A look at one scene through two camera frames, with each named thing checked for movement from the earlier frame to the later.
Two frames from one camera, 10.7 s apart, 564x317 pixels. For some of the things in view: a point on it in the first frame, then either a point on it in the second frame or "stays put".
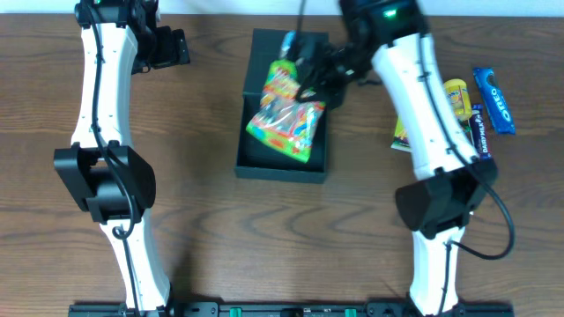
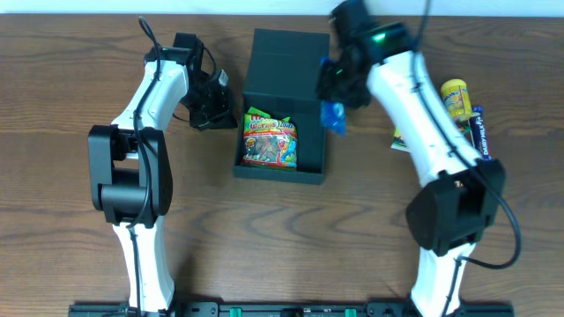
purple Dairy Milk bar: (478, 120) stays put
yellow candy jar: (457, 92) stays put
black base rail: (290, 309) stays put
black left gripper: (177, 48) → (213, 107)
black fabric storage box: (256, 159) stays put
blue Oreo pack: (494, 100) → (333, 113)
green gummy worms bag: (283, 121) → (269, 142)
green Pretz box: (401, 138) stays put
